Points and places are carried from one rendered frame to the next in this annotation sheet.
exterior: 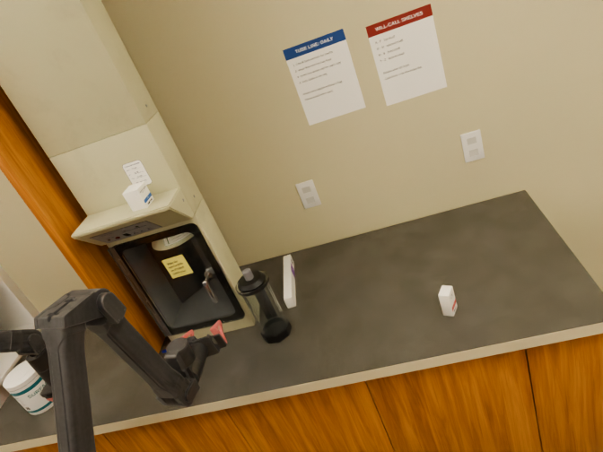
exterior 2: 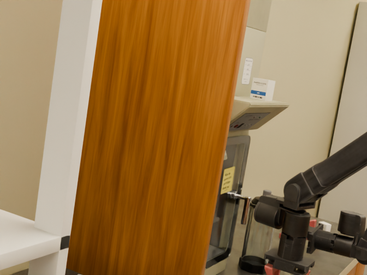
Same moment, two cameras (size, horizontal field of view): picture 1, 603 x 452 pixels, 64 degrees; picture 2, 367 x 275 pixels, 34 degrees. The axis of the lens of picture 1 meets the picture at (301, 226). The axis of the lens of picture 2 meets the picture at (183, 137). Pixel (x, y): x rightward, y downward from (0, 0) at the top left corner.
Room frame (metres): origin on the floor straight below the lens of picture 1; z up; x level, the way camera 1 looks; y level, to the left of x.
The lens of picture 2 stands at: (1.11, 2.15, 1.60)
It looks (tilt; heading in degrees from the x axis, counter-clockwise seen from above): 8 degrees down; 283
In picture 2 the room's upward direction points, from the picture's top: 9 degrees clockwise
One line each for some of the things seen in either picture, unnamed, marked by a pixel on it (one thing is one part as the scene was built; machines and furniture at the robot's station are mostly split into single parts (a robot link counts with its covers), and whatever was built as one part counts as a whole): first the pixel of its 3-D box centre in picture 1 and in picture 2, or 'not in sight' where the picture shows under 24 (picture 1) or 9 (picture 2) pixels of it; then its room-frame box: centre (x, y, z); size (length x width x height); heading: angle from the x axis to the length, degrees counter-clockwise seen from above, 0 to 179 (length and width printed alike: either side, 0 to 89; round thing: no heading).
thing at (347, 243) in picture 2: (189, 369); (344, 243); (1.01, 0.42, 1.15); 0.07 x 0.06 x 0.07; 166
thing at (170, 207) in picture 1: (134, 225); (250, 116); (1.33, 0.45, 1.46); 0.32 x 0.12 x 0.10; 76
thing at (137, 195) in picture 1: (138, 196); (262, 89); (1.32, 0.39, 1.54); 0.05 x 0.05 x 0.06; 72
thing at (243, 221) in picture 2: (211, 287); (241, 208); (1.32, 0.34, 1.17); 0.05 x 0.03 x 0.10; 166
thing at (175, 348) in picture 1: (178, 370); (357, 235); (0.98, 0.43, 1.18); 0.12 x 0.09 x 0.11; 154
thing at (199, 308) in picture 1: (180, 283); (219, 203); (1.38, 0.44, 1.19); 0.30 x 0.01 x 0.40; 76
